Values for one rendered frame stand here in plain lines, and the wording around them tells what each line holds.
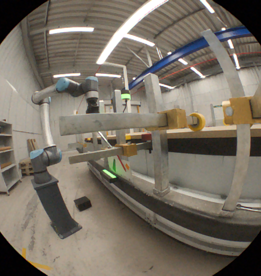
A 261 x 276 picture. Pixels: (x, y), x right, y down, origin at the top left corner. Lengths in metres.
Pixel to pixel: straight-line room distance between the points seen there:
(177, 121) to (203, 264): 1.00
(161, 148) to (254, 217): 0.38
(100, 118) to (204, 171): 0.46
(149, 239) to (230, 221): 0.86
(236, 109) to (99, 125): 0.25
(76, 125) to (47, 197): 0.90
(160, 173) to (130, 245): 0.83
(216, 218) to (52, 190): 1.03
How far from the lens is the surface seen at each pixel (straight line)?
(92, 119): 0.18
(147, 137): 0.56
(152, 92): 0.34
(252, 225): 0.34
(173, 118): 0.28
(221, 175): 0.50
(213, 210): 0.34
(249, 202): 0.54
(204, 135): 0.47
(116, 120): 0.20
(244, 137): 0.24
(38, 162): 0.98
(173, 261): 0.98
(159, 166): 0.34
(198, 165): 0.52
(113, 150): 0.47
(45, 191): 1.00
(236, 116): 0.23
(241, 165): 0.25
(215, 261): 1.05
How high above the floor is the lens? 0.92
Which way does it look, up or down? 3 degrees down
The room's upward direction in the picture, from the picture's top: 6 degrees counter-clockwise
